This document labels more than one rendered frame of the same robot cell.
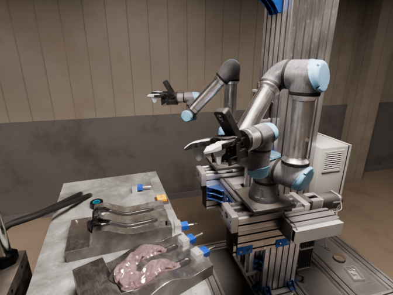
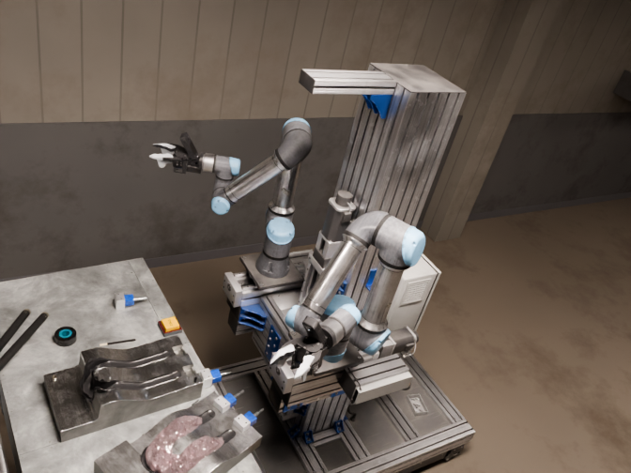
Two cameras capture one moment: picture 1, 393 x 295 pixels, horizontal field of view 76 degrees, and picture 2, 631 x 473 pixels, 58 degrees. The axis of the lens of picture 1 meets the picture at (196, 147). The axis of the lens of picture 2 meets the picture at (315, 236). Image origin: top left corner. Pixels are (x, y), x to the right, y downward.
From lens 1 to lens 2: 1.06 m
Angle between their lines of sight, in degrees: 24
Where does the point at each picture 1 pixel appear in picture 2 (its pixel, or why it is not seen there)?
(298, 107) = (385, 275)
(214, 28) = not seen: outside the picture
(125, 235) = (142, 401)
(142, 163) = (92, 207)
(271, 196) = not seen: hidden behind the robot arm
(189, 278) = (237, 456)
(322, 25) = (432, 144)
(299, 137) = (381, 304)
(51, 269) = (43, 453)
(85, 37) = not seen: outside the picture
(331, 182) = (408, 313)
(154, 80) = (127, 56)
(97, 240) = (105, 412)
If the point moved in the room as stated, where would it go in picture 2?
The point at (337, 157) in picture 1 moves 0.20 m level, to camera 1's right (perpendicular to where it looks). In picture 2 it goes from (422, 287) to (462, 287)
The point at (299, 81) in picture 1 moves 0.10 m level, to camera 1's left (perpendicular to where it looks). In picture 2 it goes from (391, 252) to (361, 251)
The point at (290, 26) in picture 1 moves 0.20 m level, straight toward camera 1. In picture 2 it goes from (392, 148) to (394, 175)
